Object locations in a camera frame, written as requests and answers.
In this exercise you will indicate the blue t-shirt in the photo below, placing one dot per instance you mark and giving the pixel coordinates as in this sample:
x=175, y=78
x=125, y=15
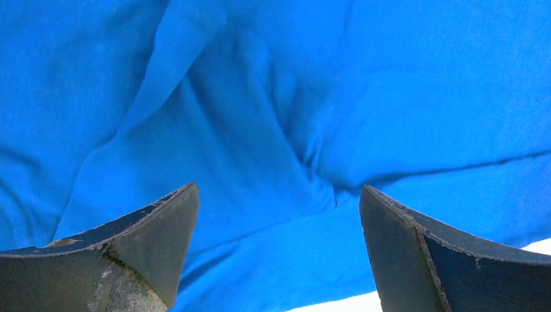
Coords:
x=280, y=112

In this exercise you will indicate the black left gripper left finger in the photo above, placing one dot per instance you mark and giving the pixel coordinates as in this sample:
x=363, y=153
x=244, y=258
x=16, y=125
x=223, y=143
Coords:
x=132, y=263

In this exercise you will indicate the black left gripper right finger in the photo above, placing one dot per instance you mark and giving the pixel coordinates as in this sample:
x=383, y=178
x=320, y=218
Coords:
x=422, y=264

